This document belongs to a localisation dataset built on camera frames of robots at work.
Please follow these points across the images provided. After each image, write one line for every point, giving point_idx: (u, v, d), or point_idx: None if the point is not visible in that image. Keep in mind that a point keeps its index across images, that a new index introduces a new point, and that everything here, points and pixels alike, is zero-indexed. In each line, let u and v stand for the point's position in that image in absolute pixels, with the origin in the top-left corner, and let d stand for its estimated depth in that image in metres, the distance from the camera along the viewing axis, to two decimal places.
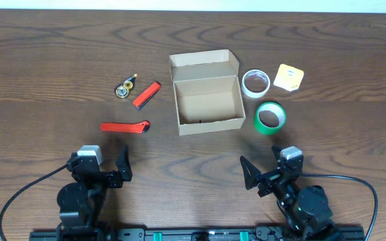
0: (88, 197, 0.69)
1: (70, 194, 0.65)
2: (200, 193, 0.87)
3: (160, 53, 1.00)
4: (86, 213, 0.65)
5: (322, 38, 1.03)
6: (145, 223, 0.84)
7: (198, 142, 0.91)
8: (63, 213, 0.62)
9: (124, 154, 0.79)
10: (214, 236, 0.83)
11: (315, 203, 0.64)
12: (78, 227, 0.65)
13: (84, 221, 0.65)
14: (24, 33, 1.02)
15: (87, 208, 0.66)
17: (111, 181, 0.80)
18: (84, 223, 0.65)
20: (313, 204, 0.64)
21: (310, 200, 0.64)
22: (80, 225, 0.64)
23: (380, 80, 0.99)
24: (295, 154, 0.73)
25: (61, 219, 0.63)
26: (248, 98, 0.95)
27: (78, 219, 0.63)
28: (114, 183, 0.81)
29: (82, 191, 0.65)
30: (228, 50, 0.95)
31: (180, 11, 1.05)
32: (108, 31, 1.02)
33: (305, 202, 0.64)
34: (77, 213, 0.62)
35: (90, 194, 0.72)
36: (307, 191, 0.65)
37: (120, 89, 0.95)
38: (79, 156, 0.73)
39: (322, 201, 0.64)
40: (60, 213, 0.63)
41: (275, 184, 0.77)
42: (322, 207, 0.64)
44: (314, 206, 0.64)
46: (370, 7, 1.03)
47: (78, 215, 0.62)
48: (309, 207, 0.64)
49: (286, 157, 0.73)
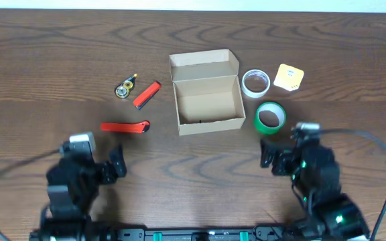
0: (82, 179, 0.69)
1: (61, 171, 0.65)
2: (200, 193, 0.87)
3: (159, 53, 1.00)
4: (75, 193, 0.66)
5: (322, 38, 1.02)
6: (145, 223, 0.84)
7: (198, 142, 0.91)
8: (51, 189, 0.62)
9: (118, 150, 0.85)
10: (214, 237, 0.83)
11: (323, 157, 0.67)
12: (65, 209, 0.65)
13: (73, 198, 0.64)
14: (23, 32, 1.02)
15: (76, 187, 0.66)
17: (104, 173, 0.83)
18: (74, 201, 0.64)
20: (317, 160, 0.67)
21: (315, 155, 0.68)
22: (67, 206, 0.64)
23: (381, 80, 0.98)
24: (309, 127, 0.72)
25: (49, 196, 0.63)
26: (248, 98, 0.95)
27: (67, 193, 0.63)
28: (108, 178, 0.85)
29: (71, 167, 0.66)
30: (228, 50, 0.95)
31: (180, 11, 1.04)
32: (108, 31, 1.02)
33: (309, 154, 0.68)
34: (66, 185, 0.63)
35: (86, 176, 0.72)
36: (311, 146, 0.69)
37: (120, 89, 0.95)
38: (71, 142, 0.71)
39: (328, 157, 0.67)
40: (47, 188, 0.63)
41: (287, 158, 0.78)
42: (328, 163, 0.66)
44: (317, 159, 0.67)
46: (370, 7, 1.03)
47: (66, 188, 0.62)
48: (312, 158, 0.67)
49: (300, 127, 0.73)
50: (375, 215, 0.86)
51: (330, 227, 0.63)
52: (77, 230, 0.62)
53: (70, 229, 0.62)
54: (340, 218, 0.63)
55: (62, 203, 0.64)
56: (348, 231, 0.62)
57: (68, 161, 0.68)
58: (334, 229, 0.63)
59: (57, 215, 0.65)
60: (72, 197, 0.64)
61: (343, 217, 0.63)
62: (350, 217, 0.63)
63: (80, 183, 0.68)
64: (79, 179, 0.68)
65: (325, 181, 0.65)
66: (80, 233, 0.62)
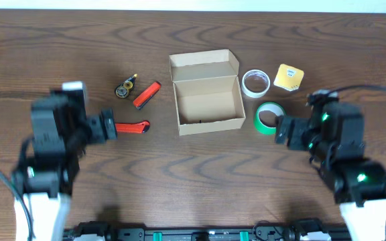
0: (62, 116, 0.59)
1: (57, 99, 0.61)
2: (200, 193, 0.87)
3: (160, 53, 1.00)
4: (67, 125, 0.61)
5: (322, 38, 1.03)
6: (145, 223, 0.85)
7: (198, 142, 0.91)
8: (37, 112, 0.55)
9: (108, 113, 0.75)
10: (214, 236, 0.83)
11: (350, 109, 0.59)
12: (51, 144, 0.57)
13: (58, 130, 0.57)
14: (23, 32, 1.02)
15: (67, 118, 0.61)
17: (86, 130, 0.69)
18: (57, 133, 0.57)
20: (344, 110, 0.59)
21: (340, 106, 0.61)
22: (55, 138, 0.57)
23: (380, 80, 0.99)
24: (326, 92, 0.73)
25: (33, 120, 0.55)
26: (248, 98, 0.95)
27: (54, 122, 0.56)
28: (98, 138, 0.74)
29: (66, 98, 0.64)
30: (228, 50, 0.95)
31: (179, 11, 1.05)
32: (108, 31, 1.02)
33: (336, 108, 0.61)
34: (52, 114, 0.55)
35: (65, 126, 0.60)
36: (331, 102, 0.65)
37: (120, 89, 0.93)
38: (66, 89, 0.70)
39: (356, 109, 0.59)
40: (31, 114, 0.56)
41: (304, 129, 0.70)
42: (355, 114, 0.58)
44: (346, 109, 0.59)
46: (370, 7, 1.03)
47: (53, 116, 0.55)
48: (338, 109, 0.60)
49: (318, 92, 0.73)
50: None
51: (350, 184, 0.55)
52: (57, 165, 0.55)
53: (51, 165, 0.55)
54: (363, 175, 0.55)
55: (45, 134, 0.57)
56: (368, 186, 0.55)
57: (59, 96, 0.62)
58: (353, 188, 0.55)
59: (39, 150, 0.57)
60: (58, 130, 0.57)
61: (364, 176, 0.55)
62: (373, 177, 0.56)
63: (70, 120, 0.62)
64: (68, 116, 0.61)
65: (345, 132, 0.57)
66: (60, 170, 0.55)
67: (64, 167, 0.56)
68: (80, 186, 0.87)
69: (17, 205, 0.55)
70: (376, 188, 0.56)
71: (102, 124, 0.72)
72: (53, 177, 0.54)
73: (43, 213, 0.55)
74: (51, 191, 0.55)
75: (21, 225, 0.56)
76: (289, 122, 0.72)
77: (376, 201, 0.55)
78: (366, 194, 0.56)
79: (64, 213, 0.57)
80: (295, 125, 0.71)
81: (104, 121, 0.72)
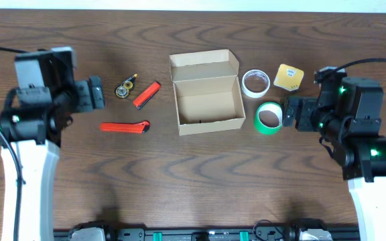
0: (48, 71, 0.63)
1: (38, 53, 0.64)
2: (200, 193, 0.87)
3: (160, 53, 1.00)
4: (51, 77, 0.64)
5: (322, 38, 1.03)
6: (145, 223, 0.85)
7: (198, 142, 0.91)
8: (19, 61, 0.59)
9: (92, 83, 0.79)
10: (214, 236, 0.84)
11: (368, 84, 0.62)
12: (35, 94, 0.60)
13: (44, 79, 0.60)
14: (23, 32, 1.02)
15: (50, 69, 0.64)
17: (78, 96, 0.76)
18: (42, 83, 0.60)
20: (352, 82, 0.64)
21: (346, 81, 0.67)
22: (38, 88, 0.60)
23: (380, 80, 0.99)
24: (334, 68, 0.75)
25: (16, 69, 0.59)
26: (248, 98, 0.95)
27: (37, 69, 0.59)
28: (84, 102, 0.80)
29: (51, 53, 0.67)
30: (228, 50, 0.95)
31: (180, 11, 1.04)
32: (108, 31, 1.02)
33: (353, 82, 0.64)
34: (35, 61, 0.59)
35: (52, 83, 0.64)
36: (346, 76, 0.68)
37: (120, 89, 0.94)
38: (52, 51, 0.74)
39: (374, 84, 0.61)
40: (15, 63, 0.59)
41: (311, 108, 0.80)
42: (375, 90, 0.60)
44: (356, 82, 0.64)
46: (370, 7, 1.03)
47: (36, 63, 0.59)
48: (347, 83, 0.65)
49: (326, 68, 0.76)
50: None
51: (363, 158, 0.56)
52: (43, 112, 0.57)
53: (37, 112, 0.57)
54: (376, 150, 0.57)
55: (31, 84, 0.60)
56: (380, 166, 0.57)
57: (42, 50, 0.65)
58: (364, 162, 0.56)
59: (25, 100, 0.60)
60: (44, 80, 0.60)
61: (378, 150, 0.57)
62: None
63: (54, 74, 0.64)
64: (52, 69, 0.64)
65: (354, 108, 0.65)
66: (46, 117, 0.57)
67: (51, 116, 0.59)
68: (80, 186, 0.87)
69: (5, 151, 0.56)
70: None
71: (90, 91, 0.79)
72: (39, 122, 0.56)
73: (28, 156, 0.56)
74: (37, 136, 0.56)
75: (9, 173, 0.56)
76: (296, 103, 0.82)
77: (384, 177, 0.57)
78: (376, 168, 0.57)
79: (52, 156, 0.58)
80: (304, 104, 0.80)
81: (92, 89, 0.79)
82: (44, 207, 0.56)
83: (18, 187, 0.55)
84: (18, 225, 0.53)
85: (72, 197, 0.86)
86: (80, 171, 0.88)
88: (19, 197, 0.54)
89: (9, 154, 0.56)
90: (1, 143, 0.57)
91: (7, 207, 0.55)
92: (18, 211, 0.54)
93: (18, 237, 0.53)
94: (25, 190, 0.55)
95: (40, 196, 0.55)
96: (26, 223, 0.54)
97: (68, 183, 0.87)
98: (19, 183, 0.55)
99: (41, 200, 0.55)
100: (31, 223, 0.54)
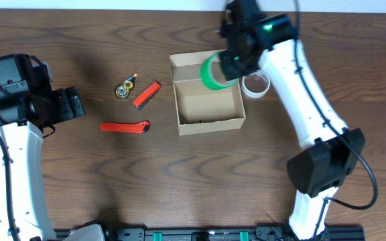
0: (27, 67, 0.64)
1: None
2: (199, 193, 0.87)
3: (160, 53, 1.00)
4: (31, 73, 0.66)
5: (322, 38, 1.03)
6: (145, 223, 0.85)
7: (198, 142, 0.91)
8: None
9: (72, 92, 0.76)
10: (214, 236, 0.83)
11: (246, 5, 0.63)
12: (14, 86, 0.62)
13: (23, 73, 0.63)
14: (23, 32, 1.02)
15: (29, 67, 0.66)
17: (58, 102, 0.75)
18: (19, 77, 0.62)
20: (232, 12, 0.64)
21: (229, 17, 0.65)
22: (17, 80, 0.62)
23: (380, 80, 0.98)
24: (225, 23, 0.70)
25: None
26: (248, 98, 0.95)
27: (13, 67, 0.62)
28: (65, 110, 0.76)
29: (32, 56, 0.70)
30: None
31: (179, 11, 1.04)
32: (108, 31, 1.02)
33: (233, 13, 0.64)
34: (11, 57, 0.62)
35: (31, 78, 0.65)
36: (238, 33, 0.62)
37: (120, 89, 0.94)
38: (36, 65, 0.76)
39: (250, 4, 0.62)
40: None
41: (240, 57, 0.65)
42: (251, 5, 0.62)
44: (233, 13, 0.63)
46: (370, 7, 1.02)
47: (13, 59, 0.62)
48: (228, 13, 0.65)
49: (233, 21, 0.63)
50: (375, 215, 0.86)
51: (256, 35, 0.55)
52: (22, 96, 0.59)
53: (14, 98, 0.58)
54: (268, 24, 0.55)
55: (9, 80, 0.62)
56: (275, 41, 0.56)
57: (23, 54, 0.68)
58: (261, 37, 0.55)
59: (2, 94, 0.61)
60: (22, 74, 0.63)
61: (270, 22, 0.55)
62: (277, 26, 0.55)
63: (31, 73, 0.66)
64: (29, 68, 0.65)
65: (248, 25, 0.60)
66: (25, 101, 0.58)
67: (29, 101, 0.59)
68: (80, 186, 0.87)
69: None
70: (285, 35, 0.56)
71: (70, 99, 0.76)
72: (19, 106, 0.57)
73: (13, 137, 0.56)
74: (19, 118, 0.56)
75: None
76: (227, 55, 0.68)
77: (289, 48, 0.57)
78: (277, 41, 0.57)
79: (36, 137, 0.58)
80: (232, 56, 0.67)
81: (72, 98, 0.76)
82: (34, 185, 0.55)
83: (6, 165, 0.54)
84: (10, 201, 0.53)
85: (72, 197, 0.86)
86: (80, 171, 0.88)
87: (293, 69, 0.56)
88: (8, 173, 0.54)
89: None
90: None
91: None
92: (9, 188, 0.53)
93: (11, 211, 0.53)
94: (14, 168, 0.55)
95: (29, 171, 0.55)
96: (17, 201, 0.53)
97: (68, 183, 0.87)
98: (7, 162, 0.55)
99: (31, 179, 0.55)
100: (22, 197, 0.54)
